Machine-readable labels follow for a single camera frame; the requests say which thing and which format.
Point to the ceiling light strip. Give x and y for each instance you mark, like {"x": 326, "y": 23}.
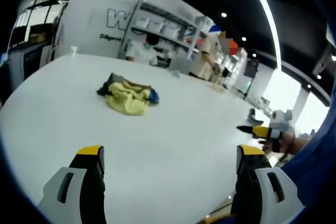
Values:
{"x": 267, "y": 11}

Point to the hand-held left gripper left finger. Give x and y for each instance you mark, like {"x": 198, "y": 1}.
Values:
{"x": 89, "y": 182}

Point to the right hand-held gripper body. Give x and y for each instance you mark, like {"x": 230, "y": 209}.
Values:
{"x": 281, "y": 123}

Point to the small white object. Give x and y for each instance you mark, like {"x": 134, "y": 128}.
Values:
{"x": 176, "y": 74}

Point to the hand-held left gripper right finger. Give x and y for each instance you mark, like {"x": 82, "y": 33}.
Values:
{"x": 249, "y": 182}

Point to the yellow blue black garment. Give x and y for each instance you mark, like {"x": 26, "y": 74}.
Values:
{"x": 126, "y": 100}

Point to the wooden board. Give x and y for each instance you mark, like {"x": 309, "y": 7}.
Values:
{"x": 218, "y": 88}

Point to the white cup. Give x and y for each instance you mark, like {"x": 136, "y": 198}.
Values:
{"x": 73, "y": 51}

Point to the white storage rack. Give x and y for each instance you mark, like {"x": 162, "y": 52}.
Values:
{"x": 233, "y": 66}

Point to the person's right hand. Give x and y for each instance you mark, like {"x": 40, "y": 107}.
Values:
{"x": 291, "y": 142}

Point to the dark grey curved holder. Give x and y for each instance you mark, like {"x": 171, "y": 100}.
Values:
{"x": 254, "y": 117}

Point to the grey metal shelf unit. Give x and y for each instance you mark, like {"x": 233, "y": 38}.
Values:
{"x": 168, "y": 14}

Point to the light grey chair back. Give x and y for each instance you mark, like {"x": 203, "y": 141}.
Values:
{"x": 181, "y": 64}

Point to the grey cabinet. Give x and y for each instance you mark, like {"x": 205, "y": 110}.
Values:
{"x": 31, "y": 61}

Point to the cardboard box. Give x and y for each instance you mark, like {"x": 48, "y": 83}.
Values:
{"x": 38, "y": 37}

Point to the white storage bin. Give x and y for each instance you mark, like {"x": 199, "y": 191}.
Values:
{"x": 157, "y": 25}
{"x": 143, "y": 22}
{"x": 172, "y": 30}

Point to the person's blue clothing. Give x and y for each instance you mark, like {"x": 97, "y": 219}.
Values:
{"x": 315, "y": 161}

